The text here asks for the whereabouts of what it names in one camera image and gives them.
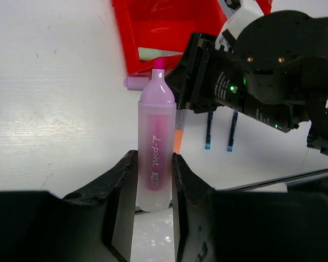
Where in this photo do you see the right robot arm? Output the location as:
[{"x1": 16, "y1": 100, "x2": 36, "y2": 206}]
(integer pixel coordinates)
[{"x1": 165, "y1": 10, "x2": 328, "y2": 156}]

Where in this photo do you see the blue pen left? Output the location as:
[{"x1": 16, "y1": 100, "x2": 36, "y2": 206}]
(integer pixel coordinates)
[{"x1": 204, "y1": 112, "x2": 213, "y2": 150}]

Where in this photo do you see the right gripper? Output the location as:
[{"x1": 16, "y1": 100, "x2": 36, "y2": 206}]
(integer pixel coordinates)
[{"x1": 165, "y1": 33, "x2": 246, "y2": 114}]

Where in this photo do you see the red four-compartment bin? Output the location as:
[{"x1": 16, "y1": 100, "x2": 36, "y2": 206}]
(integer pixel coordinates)
[{"x1": 112, "y1": 1, "x2": 272, "y2": 75}]

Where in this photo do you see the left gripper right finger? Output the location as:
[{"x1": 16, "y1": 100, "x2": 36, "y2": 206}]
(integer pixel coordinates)
[{"x1": 172, "y1": 154, "x2": 328, "y2": 261}]

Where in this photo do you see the purple highlighter cap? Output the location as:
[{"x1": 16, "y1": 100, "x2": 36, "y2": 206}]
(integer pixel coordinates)
[{"x1": 123, "y1": 76, "x2": 150, "y2": 91}]

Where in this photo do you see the orange highlighter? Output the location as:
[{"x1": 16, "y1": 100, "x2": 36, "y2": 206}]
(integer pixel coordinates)
[{"x1": 173, "y1": 110, "x2": 186, "y2": 154}]

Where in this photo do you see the blue pen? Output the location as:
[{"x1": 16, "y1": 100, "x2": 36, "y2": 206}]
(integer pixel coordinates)
[
  {"x1": 204, "y1": 112, "x2": 213, "y2": 150},
  {"x1": 227, "y1": 110, "x2": 238, "y2": 152}
]

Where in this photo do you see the blue pen right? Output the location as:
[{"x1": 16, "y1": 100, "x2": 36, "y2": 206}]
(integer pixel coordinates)
[{"x1": 227, "y1": 110, "x2": 238, "y2": 152}]

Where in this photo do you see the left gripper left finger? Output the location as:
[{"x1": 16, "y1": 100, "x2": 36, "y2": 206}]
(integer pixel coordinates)
[{"x1": 0, "y1": 150, "x2": 138, "y2": 261}]

